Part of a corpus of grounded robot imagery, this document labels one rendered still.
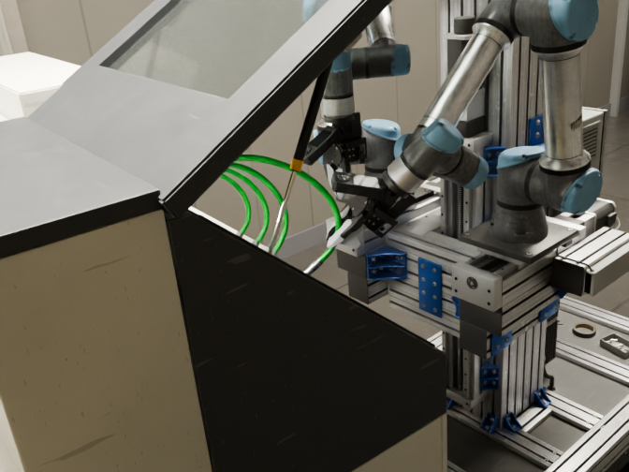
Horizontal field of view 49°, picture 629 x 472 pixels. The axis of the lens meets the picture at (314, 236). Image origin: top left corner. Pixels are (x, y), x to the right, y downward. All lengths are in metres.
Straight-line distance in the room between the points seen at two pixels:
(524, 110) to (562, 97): 0.42
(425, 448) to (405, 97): 3.36
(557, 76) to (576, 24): 0.12
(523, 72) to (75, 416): 1.45
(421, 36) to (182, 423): 3.89
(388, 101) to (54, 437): 3.79
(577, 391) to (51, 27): 2.62
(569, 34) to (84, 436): 1.18
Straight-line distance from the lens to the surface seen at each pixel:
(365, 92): 4.44
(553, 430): 2.55
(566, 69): 1.62
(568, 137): 1.68
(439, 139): 1.37
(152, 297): 1.06
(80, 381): 1.07
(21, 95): 1.65
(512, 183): 1.80
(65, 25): 3.36
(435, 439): 1.66
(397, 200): 1.45
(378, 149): 2.10
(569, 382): 2.78
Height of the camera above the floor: 1.82
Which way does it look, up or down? 24 degrees down
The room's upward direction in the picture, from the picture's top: 5 degrees counter-clockwise
